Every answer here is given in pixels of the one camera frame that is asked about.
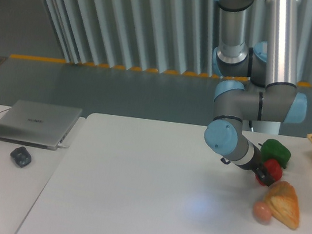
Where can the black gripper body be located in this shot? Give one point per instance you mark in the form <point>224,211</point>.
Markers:
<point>250,161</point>

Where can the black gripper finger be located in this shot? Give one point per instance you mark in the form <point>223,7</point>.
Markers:
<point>264,177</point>

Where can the red bell pepper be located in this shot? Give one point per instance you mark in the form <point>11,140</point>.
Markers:
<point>274,168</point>

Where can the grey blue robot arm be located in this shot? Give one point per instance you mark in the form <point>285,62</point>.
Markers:
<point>253,88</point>

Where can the green bell pepper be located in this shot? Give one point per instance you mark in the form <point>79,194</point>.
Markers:
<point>273,149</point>

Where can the golden pastry bread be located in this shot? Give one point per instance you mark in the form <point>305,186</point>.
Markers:
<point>283,201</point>

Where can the brown egg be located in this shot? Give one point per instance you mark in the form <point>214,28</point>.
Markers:
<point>262,212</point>

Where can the grey folding partition screen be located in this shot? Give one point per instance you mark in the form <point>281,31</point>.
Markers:
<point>179,35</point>

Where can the silver closed laptop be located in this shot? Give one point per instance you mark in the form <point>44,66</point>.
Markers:
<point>39,125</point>

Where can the dark grey computer mouse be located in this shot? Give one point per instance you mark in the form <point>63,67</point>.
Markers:
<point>21,157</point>

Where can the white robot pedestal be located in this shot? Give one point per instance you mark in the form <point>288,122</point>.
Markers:
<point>262,126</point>

